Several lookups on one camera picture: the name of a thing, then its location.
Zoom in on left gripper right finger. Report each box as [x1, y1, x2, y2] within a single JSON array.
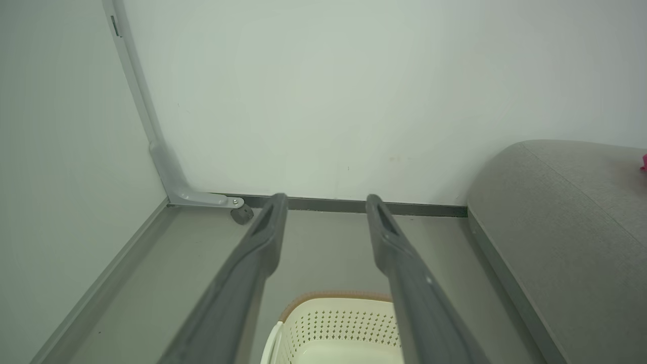
[[365, 194, 491, 364]]

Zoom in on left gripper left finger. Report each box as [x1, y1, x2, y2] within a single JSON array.
[[157, 193, 289, 364]]

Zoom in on grey fabric couch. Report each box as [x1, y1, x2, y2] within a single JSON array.
[[466, 140, 647, 364]]

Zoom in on cream perforated laundry basket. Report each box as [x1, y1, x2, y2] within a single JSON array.
[[260, 291, 405, 364]]

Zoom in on light grey floor trim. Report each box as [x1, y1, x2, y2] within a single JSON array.
[[29, 198, 170, 364]]

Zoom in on dark grey baseboard strip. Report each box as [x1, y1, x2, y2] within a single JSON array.
[[238, 195, 468, 218]]

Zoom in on grey frame foot with caster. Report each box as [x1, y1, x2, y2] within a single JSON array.
[[101, 0, 245, 209]]

